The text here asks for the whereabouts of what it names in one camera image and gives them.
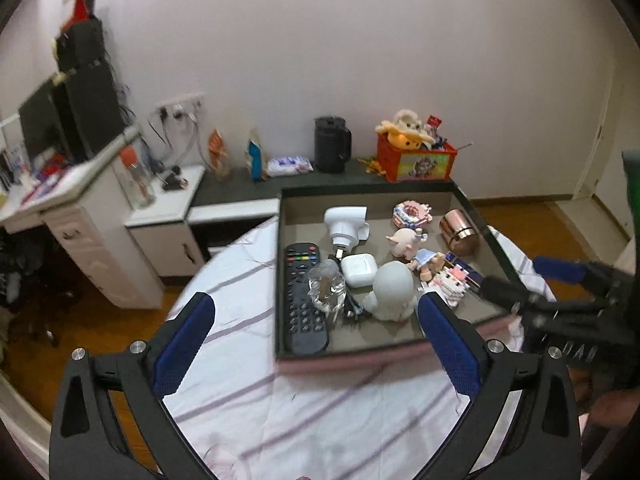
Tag small black device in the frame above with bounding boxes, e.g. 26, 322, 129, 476
162, 165, 188, 192

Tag dark green object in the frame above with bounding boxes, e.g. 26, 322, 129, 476
621, 149, 640, 241

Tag dark chair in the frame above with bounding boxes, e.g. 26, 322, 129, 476
0, 240, 66, 348

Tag white plug charger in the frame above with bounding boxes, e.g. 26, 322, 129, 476
324, 205, 371, 256

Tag black cables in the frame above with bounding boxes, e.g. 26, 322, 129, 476
147, 110, 206, 171

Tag blue bottle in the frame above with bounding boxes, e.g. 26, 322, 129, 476
245, 130, 267, 181

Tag clear plastic bag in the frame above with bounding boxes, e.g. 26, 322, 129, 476
306, 260, 348, 318

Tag person's right hand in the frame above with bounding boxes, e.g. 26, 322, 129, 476
590, 389, 640, 431

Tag white desk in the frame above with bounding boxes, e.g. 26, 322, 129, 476
0, 127, 166, 311

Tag copper metal cup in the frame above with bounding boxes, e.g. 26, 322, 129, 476
439, 208, 481, 256

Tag pink doll blue dress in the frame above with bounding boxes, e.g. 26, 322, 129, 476
385, 227, 446, 286

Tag white plush toy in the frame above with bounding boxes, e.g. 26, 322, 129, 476
392, 109, 426, 133

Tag orange snack bag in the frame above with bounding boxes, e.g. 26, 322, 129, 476
207, 129, 232, 180

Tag dark-topped low cabinet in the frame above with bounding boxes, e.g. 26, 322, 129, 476
187, 157, 468, 261

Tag black computer monitor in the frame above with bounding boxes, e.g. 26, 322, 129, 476
17, 77, 76, 161

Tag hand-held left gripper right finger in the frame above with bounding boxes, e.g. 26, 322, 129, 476
417, 290, 583, 480

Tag white wall outlet strip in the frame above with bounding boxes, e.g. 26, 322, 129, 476
154, 91, 206, 117

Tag white round-head figurine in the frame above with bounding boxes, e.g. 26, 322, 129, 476
362, 262, 418, 322

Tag yellow plush toy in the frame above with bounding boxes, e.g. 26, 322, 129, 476
376, 121, 436, 150

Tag wet wipes pack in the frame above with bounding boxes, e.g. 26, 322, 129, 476
266, 155, 314, 177

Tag red paper item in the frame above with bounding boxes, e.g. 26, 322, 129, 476
62, 0, 96, 26

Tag dark tray grey inside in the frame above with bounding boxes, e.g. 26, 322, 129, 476
274, 182, 526, 373

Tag orange toy crate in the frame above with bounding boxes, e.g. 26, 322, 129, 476
376, 135, 458, 183

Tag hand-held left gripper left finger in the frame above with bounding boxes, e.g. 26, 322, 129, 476
48, 291, 217, 480

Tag black remote control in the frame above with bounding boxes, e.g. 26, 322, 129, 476
284, 242, 331, 355

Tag white striped tablecloth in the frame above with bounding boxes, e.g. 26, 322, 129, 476
165, 215, 556, 480

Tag white earbuds case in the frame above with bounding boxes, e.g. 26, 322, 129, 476
341, 254, 377, 288

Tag white door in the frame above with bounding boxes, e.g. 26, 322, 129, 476
575, 60, 631, 201

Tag striped pink block toy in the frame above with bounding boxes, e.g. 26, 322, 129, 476
425, 252, 483, 307

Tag black kettle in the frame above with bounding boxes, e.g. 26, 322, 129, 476
314, 116, 352, 173

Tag white low cabinet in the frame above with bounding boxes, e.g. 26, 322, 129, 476
124, 165, 208, 278

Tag black computer tower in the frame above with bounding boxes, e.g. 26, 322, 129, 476
52, 62, 126, 161

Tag pink building block toy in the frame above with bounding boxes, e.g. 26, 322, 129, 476
391, 200, 433, 228

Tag clear bottle red cap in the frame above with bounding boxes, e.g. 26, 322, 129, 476
119, 146, 156, 209

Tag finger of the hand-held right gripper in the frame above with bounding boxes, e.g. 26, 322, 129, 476
481, 276, 556, 313
532, 256, 623, 288

